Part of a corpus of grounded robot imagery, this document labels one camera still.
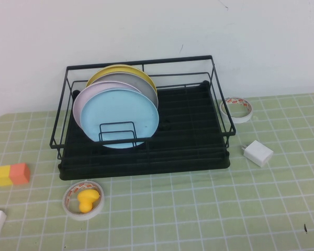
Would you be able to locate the light blue plate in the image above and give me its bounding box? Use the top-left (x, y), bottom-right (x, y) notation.
top-left (80, 87), bottom-right (160, 150)

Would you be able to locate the grey plate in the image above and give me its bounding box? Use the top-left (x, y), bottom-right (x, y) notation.
top-left (94, 72), bottom-right (159, 110)

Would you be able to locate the yellow plate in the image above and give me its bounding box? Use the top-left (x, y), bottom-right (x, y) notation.
top-left (85, 64), bottom-right (156, 91)

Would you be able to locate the pink plate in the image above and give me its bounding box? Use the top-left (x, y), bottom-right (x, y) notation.
top-left (73, 81), bottom-right (142, 131)

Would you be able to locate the black plastic drip tray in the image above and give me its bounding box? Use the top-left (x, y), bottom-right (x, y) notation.
top-left (58, 81), bottom-right (231, 181)

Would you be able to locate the white tape roll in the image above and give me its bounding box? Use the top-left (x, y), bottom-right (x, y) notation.
top-left (219, 96), bottom-right (253, 124)
top-left (62, 179), bottom-right (105, 222)

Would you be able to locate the yellow rubber duck toy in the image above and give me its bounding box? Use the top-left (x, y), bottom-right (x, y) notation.
top-left (77, 189), bottom-right (100, 213)

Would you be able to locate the white charger plug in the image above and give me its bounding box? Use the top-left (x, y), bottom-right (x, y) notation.
top-left (241, 140), bottom-right (275, 168)

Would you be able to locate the orange cube block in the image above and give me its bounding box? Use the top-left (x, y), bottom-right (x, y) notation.
top-left (9, 162), bottom-right (31, 185)

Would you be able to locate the yellow cube block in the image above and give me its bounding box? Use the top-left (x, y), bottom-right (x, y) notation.
top-left (0, 165), bottom-right (14, 187)

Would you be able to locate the black wire dish rack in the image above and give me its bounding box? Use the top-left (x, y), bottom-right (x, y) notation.
top-left (49, 54), bottom-right (238, 160)

